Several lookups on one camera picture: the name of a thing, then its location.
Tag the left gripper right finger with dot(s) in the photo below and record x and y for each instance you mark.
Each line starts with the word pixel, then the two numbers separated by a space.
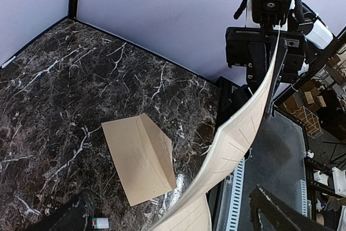
pixel 277 212

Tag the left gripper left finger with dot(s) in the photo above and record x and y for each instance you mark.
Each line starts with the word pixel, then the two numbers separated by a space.
pixel 76 214

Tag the brown paper envelope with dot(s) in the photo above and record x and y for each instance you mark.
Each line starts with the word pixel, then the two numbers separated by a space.
pixel 142 155

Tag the cream decorated letter paper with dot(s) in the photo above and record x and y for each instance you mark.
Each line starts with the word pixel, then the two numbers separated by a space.
pixel 232 140

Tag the white slotted cable duct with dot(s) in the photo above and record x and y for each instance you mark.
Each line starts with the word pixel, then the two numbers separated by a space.
pixel 235 198

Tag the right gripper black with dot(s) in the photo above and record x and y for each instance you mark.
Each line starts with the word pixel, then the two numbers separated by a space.
pixel 253 49

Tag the green white glue stick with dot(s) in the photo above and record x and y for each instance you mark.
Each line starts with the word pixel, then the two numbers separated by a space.
pixel 100 223

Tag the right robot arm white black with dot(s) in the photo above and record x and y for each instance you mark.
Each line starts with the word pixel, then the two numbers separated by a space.
pixel 286 29

